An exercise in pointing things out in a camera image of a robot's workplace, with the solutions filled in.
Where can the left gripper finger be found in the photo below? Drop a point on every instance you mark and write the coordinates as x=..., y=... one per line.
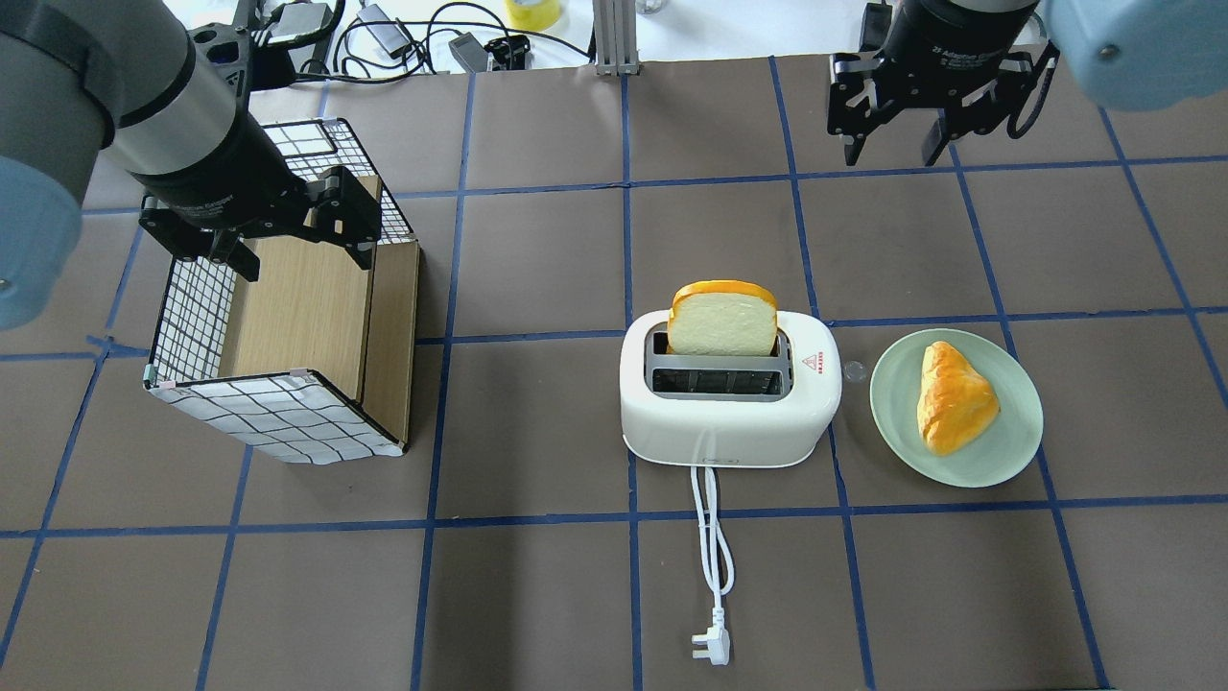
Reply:
x=361, y=251
x=228, y=248

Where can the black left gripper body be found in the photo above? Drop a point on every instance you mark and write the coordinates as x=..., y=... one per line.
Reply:
x=228, y=171

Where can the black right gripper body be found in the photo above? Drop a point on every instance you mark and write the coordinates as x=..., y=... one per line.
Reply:
x=945, y=43

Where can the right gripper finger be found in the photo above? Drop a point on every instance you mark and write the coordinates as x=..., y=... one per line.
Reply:
x=854, y=135
x=942, y=134

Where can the white two-slot toaster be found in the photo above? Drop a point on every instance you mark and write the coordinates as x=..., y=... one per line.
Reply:
x=728, y=412

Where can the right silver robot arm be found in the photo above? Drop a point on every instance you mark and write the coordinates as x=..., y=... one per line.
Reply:
x=1139, y=55

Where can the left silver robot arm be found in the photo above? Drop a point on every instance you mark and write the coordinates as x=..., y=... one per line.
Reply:
x=168, y=105

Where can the toast bread slice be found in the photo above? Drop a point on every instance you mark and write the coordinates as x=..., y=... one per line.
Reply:
x=723, y=318

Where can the yellow tape roll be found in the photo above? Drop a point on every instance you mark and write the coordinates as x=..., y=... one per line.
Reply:
x=533, y=15

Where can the yellow pastry bread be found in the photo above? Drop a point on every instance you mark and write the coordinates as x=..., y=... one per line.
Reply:
x=956, y=404

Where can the light green plate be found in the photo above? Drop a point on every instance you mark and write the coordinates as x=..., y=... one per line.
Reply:
x=1000, y=453

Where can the wire basket with wooden shelf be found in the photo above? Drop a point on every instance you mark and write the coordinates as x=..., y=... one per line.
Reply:
x=312, y=362

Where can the aluminium frame post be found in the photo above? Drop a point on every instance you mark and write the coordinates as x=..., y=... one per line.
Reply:
x=614, y=29

